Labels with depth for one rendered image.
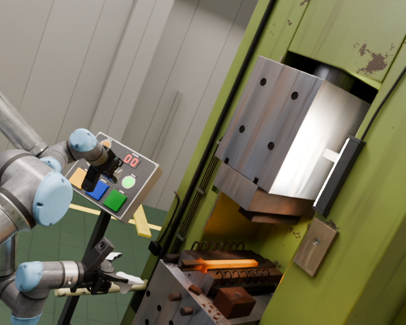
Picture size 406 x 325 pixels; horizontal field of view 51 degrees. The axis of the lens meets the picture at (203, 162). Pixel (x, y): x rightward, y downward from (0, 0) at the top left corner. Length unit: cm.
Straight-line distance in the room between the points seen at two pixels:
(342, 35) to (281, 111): 34
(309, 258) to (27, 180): 90
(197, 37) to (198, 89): 51
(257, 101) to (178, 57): 281
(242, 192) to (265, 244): 58
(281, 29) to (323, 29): 19
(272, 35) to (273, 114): 41
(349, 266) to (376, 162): 33
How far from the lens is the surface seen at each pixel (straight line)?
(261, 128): 147
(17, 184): 101
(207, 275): 159
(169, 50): 425
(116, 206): 178
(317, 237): 144
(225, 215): 182
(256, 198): 146
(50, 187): 98
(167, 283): 166
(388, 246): 136
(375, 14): 154
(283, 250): 195
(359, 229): 139
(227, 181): 153
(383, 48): 148
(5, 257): 129
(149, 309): 176
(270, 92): 148
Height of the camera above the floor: 168
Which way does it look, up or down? 13 degrees down
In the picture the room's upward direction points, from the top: 24 degrees clockwise
